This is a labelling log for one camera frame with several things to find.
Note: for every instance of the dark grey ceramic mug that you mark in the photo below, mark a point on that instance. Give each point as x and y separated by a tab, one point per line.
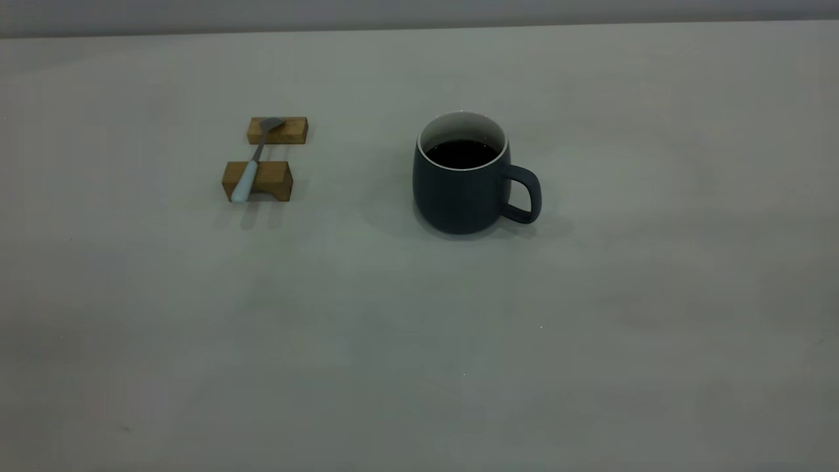
459	196

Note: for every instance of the notched wooden block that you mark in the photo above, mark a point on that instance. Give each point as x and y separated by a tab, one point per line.
275	177

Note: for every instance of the flat wooden block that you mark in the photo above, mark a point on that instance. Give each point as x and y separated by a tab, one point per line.
293	132

